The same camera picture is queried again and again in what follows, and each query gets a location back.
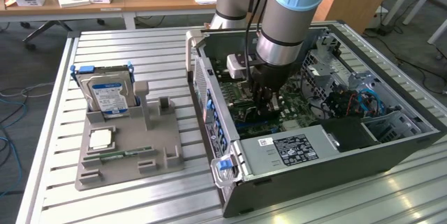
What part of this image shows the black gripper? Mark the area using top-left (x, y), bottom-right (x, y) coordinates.
top-left (251, 62), bottom-right (294, 91)

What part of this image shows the CPU socket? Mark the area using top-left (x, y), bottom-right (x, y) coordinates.
top-left (236, 81), bottom-right (256, 102)

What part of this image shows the perforated metal drive cage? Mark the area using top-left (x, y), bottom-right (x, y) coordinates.
top-left (299, 48), bottom-right (353, 104)

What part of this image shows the green motherboard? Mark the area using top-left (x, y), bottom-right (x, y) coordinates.
top-left (218, 65), bottom-right (324, 140)

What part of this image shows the blue expansion slot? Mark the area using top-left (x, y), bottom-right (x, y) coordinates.
top-left (236, 119), bottom-right (278, 133)

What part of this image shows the grey power supply unit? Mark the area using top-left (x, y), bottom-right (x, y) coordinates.
top-left (238, 125), bottom-right (342, 177)

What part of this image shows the blue case latch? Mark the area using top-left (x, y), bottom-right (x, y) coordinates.
top-left (216, 155), bottom-right (234, 172)

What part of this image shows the silver disk bay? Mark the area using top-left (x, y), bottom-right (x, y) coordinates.
top-left (359, 110), bottom-right (423, 143)

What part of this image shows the open black PC case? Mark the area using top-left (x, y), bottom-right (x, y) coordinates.
top-left (186, 24), bottom-right (442, 218)

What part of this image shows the wooden desk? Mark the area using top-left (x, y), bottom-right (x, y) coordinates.
top-left (0, 0), bottom-right (318, 30)

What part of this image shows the hard disk in blue caddy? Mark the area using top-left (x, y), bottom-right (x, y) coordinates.
top-left (70, 61), bottom-right (140, 119)

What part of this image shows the grey plastic parts rack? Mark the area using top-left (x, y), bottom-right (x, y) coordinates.
top-left (75, 80), bottom-right (186, 192)

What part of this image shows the white table leg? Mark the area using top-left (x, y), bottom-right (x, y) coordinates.
top-left (427, 19), bottom-right (447, 44)

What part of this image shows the silver CPU chip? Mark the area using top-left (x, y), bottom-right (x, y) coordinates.
top-left (88, 129), bottom-right (114, 149)

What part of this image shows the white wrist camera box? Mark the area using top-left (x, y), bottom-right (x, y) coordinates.
top-left (226, 54), bottom-right (259, 80)

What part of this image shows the red wire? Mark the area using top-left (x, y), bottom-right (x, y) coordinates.
top-left (345, 92), bottom-right (378, 116)

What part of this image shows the black plastic air duct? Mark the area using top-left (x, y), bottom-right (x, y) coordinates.
top-left (318, 118), bottom-right (382, 153)

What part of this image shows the blue wire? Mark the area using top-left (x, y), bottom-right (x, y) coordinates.
top-left (358, 87), bottom-right (387, 117)

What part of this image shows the white floor cable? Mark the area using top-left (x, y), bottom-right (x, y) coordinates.
top-left (0, 82), bottom-right (54, 98)

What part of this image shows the blue floor cable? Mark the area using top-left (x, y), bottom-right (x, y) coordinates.
top-left (0, 98), bottom-right (27, 196)

